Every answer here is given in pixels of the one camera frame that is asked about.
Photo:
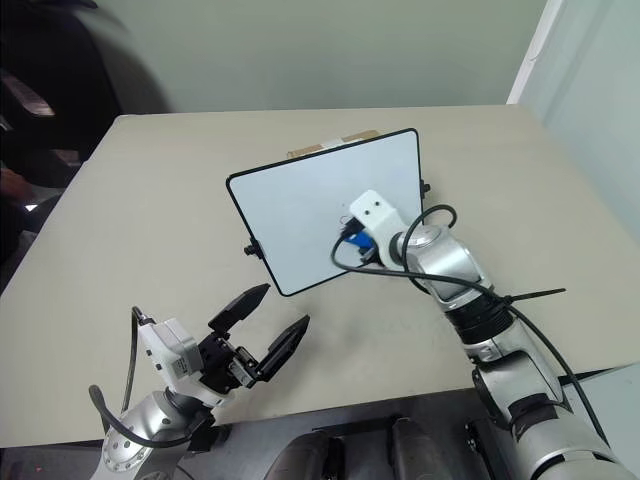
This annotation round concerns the black zip tie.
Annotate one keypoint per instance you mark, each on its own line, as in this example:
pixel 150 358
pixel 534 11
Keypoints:
pixel 535 295

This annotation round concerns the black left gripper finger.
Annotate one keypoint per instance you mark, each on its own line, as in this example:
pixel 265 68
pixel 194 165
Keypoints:
pixel 240 307
pixel 285 345

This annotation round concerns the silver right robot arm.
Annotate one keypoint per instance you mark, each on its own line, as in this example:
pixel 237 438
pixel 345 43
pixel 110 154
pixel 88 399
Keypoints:
pixel 520 380

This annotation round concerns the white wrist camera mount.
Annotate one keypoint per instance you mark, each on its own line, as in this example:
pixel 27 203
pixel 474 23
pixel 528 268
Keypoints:
pixel 375 212
pixel 167 350

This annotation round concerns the black-framed whiteboard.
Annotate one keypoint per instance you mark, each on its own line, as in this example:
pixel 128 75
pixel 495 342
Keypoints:
pixel 310 210

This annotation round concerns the black whiteboard stand knob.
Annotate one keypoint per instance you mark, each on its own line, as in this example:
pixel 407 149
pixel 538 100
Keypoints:
pixel 425 187
pixel 249 249

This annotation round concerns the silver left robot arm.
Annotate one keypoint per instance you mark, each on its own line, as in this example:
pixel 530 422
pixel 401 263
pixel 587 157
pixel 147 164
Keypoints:
pixel 145 425

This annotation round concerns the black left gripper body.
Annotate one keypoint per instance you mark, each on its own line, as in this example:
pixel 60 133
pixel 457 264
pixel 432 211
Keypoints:
pixel 220 362

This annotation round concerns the brown cardboard box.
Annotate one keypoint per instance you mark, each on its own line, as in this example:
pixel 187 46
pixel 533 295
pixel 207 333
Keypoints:
pixel 310 148

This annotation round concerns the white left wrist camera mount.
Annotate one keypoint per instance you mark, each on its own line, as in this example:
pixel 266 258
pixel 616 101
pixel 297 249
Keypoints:
pixel 167 350

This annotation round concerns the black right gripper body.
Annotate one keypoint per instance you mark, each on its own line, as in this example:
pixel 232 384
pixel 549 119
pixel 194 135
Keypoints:
pixel 370 257

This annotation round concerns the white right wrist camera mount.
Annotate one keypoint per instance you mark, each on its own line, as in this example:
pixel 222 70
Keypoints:
pixel 375 212

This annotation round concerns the person in dark clothes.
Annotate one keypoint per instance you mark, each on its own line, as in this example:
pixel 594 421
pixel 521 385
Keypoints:
pixel 55 85

